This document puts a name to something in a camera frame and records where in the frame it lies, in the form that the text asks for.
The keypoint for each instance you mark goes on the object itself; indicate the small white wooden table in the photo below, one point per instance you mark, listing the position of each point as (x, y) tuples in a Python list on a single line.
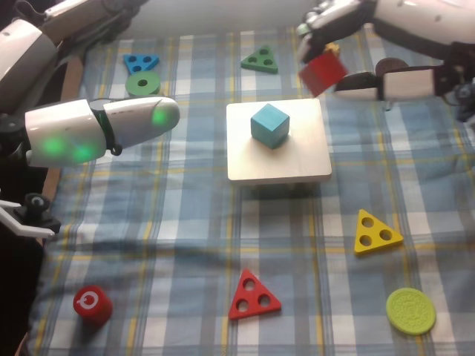
[(304, 148)]

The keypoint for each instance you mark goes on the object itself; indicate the green triangle with holes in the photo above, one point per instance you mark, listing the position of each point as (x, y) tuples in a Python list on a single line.
[(272, 68)]

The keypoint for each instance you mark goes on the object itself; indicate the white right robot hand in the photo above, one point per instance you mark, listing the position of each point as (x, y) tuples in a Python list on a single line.
[(408, 18)]

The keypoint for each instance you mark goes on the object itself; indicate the green sandwich cookie toy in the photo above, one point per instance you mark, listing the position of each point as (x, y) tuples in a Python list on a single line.
[(410, 311)]

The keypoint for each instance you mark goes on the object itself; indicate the red cylinder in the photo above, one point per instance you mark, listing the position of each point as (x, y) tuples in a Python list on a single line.
[(92, 311)]

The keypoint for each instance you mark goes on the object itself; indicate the brown round cookie toy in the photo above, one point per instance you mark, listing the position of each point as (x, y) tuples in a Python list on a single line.
[(389, 65)]

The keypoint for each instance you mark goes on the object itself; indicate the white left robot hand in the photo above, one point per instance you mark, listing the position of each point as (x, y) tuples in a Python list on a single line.
[(18, 48)]

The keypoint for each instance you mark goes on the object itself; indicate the blue plaid tablecloth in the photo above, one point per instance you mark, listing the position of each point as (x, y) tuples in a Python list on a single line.
[(208, 241)]

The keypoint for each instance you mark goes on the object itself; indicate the red cube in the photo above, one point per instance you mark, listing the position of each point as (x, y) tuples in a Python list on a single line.
[(323, 74)]

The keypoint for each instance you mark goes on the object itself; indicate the yellow triangle with holes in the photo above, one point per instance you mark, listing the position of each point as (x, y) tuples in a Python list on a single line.
[(396, 237)]

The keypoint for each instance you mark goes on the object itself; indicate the blue triangle with holes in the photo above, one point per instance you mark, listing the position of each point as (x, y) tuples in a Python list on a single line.
[(130, 59)]

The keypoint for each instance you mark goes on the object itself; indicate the white backdrop board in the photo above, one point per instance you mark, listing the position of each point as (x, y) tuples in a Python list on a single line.
[(222, 15)]

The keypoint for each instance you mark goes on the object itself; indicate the red triangle with holes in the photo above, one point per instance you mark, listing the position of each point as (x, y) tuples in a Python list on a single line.
[(256, 313)]

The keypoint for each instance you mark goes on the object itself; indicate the tan flower cookie toy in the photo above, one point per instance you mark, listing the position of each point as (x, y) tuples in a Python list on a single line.
[(332, 47)]

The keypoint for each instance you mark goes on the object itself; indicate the teal cube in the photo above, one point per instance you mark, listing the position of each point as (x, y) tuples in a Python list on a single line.
[(269, 128)]

